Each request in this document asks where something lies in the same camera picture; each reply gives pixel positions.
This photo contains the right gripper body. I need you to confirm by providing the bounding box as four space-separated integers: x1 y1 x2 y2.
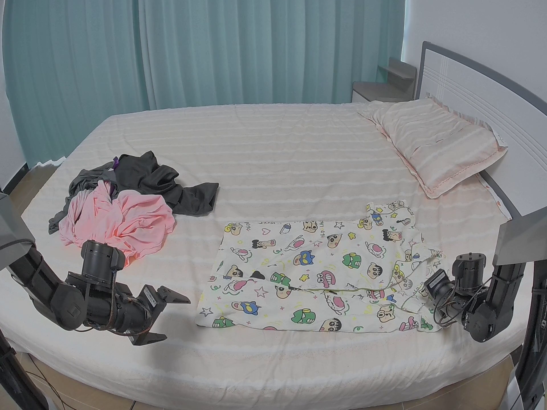
437 286 469 319

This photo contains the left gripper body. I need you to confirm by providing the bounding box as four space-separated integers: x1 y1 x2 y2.
112 288 166 346

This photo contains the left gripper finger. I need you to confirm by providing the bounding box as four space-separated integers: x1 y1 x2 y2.
158 285 191 306
131 332 168 348

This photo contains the white printed pyjama top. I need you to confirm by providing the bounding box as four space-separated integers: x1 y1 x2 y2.
195 201 445 333

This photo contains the bed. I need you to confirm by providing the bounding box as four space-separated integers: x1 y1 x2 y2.
0 41 547 402

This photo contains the pink garment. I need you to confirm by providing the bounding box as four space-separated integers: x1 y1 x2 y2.
58 181 177 268

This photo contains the black garment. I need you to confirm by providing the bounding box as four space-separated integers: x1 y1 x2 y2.
112 151 220 218

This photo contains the pink striped pillow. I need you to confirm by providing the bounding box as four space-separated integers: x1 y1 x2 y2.
358 93 509 199

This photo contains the grey bedside table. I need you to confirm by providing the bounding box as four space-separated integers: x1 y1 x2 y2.
352 57 417 103

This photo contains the blue-green curtain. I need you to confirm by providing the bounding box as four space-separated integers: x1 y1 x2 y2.
0 0 407 171

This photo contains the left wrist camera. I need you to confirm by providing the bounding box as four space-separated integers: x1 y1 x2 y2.
142 285 166 315

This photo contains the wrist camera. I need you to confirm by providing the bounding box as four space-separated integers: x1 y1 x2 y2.
424 268 450 299
142 285 166 315

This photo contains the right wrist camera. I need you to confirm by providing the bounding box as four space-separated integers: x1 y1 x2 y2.
424 268 450 299

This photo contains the black cable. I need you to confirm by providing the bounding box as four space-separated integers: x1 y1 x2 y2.
23 353 86 410

